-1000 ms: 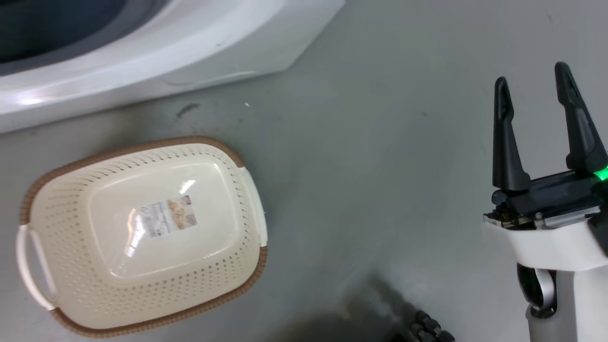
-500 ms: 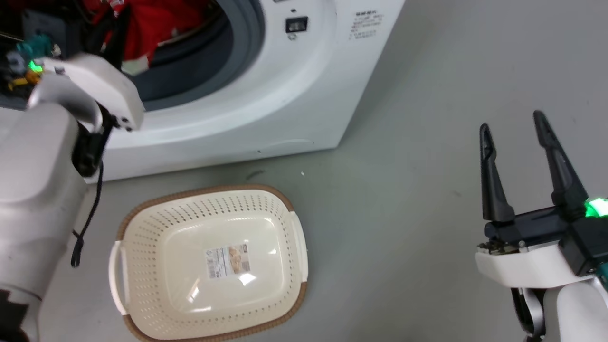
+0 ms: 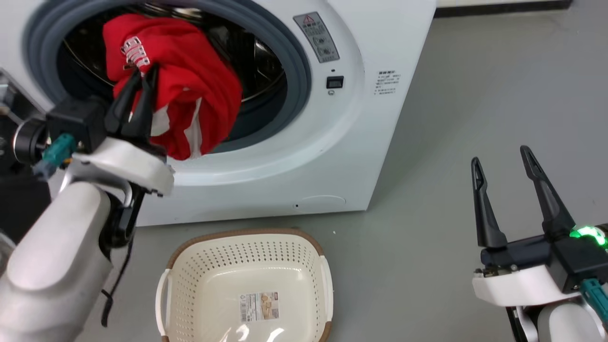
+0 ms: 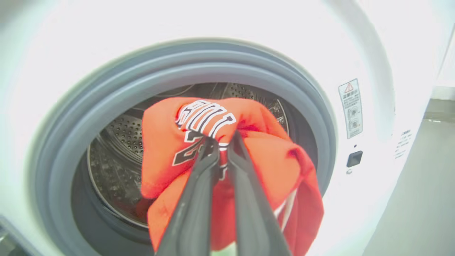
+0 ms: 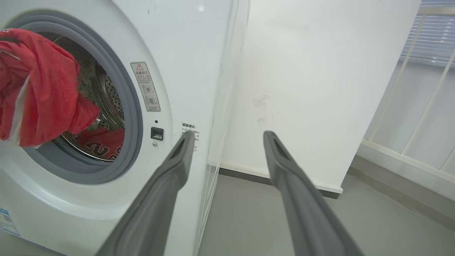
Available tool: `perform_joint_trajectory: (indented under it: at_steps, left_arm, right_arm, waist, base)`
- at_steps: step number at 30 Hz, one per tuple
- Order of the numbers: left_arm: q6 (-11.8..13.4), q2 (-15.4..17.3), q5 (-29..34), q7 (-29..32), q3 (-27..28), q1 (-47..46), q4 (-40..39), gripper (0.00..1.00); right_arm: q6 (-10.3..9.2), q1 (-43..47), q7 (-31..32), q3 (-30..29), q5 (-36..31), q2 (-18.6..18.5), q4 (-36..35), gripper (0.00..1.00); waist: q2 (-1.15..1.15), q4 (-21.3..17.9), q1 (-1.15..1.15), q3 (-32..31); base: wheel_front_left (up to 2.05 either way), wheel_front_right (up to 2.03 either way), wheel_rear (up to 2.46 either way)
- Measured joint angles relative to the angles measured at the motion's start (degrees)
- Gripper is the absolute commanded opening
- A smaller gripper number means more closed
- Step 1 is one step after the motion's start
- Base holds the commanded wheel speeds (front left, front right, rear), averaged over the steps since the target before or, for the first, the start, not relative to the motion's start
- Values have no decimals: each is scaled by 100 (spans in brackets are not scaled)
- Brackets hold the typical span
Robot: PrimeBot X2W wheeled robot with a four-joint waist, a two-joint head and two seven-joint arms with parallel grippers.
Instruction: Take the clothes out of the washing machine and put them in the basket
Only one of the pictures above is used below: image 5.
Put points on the red cloth garment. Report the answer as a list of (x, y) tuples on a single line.
[(39, 89)]

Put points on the white window railing frame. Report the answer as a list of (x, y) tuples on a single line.
[(412, 117)]

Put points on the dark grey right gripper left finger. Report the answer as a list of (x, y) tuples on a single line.
[(156, 202)]

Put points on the red garment with black print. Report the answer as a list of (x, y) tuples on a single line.
[(103, 142)]

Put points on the white front-load washing machine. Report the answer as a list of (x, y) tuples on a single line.
[(177, 71)]

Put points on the grey window blinds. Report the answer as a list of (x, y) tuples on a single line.
[(435, 35)]

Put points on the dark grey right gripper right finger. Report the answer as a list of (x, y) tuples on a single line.
[(302, 206)]

